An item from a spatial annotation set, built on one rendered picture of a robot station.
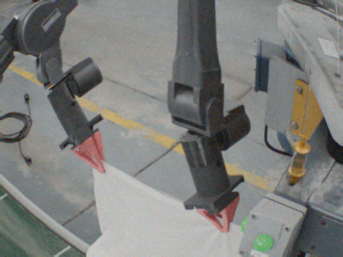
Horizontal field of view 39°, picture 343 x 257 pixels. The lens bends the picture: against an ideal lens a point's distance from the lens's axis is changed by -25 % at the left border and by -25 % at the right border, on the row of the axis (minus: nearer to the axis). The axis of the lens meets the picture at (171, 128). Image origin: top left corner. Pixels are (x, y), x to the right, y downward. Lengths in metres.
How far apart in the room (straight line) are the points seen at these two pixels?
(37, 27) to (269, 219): 0.38
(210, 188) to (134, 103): 2.49
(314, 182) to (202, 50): 0.31
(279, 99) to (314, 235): 0.48
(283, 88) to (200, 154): 0.24
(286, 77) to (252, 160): 2.00
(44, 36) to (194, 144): 0.40
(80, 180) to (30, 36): 2.24
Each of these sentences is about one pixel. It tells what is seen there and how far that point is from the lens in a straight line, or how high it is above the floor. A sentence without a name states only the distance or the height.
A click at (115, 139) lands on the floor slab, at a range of 3.15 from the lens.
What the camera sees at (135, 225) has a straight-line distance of 1.21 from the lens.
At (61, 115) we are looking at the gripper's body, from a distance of 1.16.
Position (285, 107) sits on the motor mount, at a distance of 1.12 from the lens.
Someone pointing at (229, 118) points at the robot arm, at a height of 1.25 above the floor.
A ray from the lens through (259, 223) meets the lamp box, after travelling 0.69.
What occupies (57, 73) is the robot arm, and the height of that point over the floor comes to 1.24.
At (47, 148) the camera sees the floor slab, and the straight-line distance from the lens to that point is 3.09.
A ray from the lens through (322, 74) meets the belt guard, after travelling 0.84.
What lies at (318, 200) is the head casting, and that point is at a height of 1.33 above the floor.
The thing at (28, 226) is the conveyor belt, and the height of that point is 0.38.
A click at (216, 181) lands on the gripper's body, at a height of 1.17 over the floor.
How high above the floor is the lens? 1.77
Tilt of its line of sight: 33 degrees down
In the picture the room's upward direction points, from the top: 3 degrees clockwise
